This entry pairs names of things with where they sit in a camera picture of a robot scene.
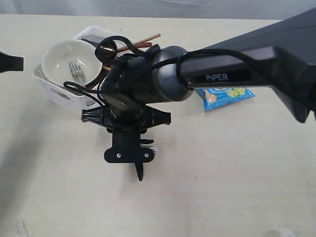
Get silver table knife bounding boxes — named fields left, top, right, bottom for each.
left=135, top=162, right=144, bottom=181

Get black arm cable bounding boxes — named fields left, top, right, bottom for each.
left=63, top=36, right=277, bottom=109

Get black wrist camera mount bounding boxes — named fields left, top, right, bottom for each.
left=104, top=131, right=157, bottom=163

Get brown wooden spoon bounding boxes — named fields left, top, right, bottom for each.
left=116, top=42, right=153, bottom=53

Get white woven plastic basket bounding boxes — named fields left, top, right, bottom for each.
left=32, top=26, right=117, bottom=115

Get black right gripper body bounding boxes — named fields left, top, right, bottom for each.
left=81, top=92, right=171, bottom=134

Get blue potato chips bag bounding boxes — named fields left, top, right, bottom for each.
left=196, top=87, right=255, bottom=111

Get black metal cup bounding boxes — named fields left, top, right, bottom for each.
left=95, top=40, right=118, bottom=66

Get white ceramic bowl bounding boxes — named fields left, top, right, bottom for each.
left=41, top=39, right=102, bottom=86

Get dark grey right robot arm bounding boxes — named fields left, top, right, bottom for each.
left=81, top=9, right=316, bottom=180

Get silver metal fork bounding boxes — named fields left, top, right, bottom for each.
left=68, top=60, right=85, bottom=85

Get brown wooden plate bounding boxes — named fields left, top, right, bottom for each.
left=85, top=69, right=108, bottom=89

